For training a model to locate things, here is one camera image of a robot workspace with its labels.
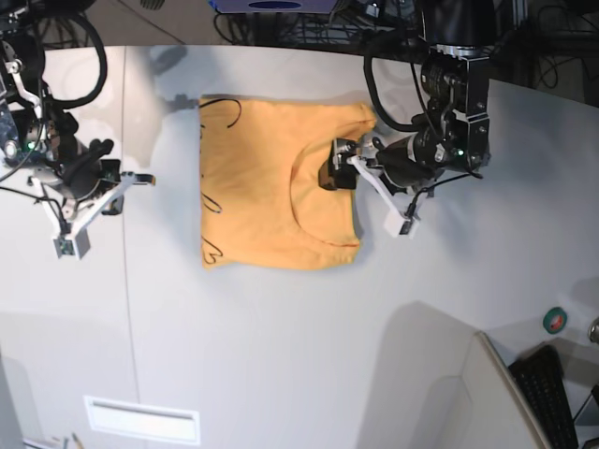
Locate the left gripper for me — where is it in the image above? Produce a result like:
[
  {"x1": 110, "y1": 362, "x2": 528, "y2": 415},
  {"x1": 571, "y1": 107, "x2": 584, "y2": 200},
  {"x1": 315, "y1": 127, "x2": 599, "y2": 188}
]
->
[{"x1": 318, "y1": 135, "x2": 445, "y2": 195}]

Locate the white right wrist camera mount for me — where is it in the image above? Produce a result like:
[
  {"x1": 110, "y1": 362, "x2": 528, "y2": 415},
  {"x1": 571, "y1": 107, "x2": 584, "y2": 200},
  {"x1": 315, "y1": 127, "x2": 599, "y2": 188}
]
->
[{"x1": 31, "y1": 171, "x2": 156, "y2": 259}]

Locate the yellow orange t-shirt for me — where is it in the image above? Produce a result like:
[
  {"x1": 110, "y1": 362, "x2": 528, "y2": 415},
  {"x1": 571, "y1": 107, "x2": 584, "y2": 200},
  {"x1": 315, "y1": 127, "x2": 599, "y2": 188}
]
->
[{"x1": 198, "y1": 96, "x2": 377, "y2": 270}]

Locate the white rectangular table inset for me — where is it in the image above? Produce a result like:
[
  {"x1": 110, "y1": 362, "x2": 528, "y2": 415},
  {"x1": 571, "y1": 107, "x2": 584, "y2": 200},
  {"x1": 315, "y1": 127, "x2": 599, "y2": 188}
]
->
[{"x1": 83, "y1": 396, "x2": 201, "y2": 446}]

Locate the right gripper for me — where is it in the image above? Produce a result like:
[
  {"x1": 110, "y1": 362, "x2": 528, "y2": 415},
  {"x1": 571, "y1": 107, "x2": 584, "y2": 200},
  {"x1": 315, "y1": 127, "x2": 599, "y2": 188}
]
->
[{"x1": 44, "y1": 138, "x2": 124, "y2": 216}]

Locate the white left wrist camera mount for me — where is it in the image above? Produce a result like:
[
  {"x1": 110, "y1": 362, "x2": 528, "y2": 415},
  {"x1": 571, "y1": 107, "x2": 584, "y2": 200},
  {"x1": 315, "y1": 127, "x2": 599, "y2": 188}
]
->
[{"x1": 344, "y1": 138, "x2": 420, "y2": 239}]

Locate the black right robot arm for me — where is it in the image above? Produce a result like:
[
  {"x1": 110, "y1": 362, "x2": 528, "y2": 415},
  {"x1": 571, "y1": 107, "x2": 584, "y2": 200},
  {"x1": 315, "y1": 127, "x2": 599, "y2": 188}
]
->
[{"x1": 1, "y1": 1, "x2": 121, "y2": 218}]

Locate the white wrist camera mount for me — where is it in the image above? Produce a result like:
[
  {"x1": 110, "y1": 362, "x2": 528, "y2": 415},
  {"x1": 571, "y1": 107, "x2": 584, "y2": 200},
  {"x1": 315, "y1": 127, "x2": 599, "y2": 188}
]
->
[
  {"x1": 31, "y1": 171, "x2": 156, "y2": 259},
  {"x1": 344, "y1": 138, "x2": 420, "y2": 239}
]

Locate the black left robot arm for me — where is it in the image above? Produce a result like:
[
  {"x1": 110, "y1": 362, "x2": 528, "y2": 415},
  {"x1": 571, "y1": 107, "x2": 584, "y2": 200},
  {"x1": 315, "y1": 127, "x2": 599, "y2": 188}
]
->
[{"x1": 318, "y1": 1, "x2": 495, "y2": 199}]

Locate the metal knob at edge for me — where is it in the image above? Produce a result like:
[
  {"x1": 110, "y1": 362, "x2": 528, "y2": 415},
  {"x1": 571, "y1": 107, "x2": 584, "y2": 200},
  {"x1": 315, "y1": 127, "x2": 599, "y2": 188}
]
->
[{"x1": 588, "y1": 318, "x2": 599, "y2": 344}]

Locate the white partition panel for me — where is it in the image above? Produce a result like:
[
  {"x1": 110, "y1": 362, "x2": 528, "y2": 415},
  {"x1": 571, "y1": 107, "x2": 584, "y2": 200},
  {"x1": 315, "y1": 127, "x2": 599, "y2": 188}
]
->
[{"x1": 357, "y1": 302, "x2": 550, "y2": 448}]

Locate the green tape roll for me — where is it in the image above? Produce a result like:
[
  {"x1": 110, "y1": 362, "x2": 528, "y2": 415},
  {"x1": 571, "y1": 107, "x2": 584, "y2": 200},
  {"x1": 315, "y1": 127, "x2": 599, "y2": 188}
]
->
[{"x1": 542, "y1": 307, "x2": 568, "y2": 335}]

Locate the black keyboard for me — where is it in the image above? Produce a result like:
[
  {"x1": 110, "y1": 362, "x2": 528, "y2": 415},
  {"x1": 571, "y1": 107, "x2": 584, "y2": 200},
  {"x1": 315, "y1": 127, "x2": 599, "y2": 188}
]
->
[{"x1": 508, "y1": 345, "x2": 578, "y2": 449}]

